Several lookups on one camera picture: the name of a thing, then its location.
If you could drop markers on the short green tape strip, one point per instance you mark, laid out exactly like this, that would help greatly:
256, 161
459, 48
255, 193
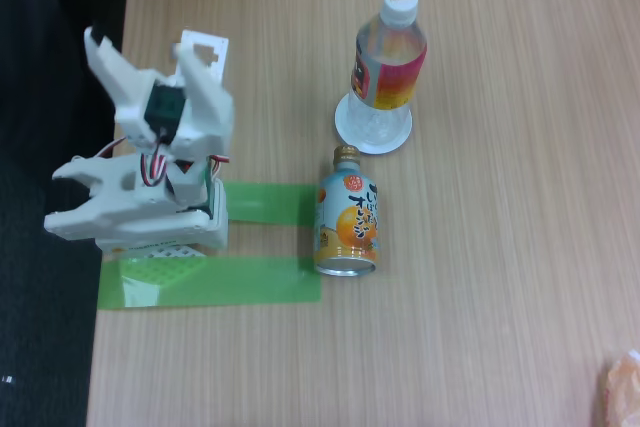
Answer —
270, 202

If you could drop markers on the long green tape strip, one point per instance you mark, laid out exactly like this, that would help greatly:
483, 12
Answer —
240, 282

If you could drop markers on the clear plastic bottle red label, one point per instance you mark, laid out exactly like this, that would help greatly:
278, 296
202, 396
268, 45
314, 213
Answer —
392, 72

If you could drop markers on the small white round plate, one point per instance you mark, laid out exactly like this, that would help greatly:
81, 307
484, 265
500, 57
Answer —
400, 139

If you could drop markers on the orange juice bottle can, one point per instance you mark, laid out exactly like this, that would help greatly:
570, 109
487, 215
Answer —
345, 217

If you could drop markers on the orange plastic bag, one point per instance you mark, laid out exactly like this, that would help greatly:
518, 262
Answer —
625, 392

